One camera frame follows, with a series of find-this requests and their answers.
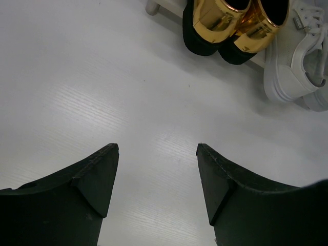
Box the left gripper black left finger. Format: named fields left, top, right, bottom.
left=1, top=143, right=119, bottom=245

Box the white two-tier shoe shelf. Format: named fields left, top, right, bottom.
left=145, top=0, right=267, bottom=70

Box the gold loafer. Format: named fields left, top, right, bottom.
left=218, top=1, right=290, bottom=65
left=182, top=0, right=251, bottom=56

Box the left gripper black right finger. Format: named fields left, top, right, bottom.
left=196, top=143, right=327, bottom=245

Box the white lace-up sneaker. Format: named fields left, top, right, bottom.
left=263, top=1, right=327, bottom=103

